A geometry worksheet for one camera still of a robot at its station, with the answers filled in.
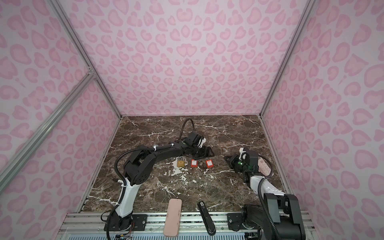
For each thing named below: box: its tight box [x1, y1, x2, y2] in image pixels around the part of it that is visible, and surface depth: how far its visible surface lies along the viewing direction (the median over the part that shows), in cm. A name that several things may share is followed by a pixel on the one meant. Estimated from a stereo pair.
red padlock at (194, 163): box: [191, 159, 199, 168], surface depth 94 cm
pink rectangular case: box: [163, 198, 182, 237], surface depth 75 cm
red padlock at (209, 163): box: [206, 159, 214, 168], surface depth 94 cm
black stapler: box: [197, 200, 216, 236], surface depth 72 cm
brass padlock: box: [177, 156, 186, 168], surface depth 95 cm
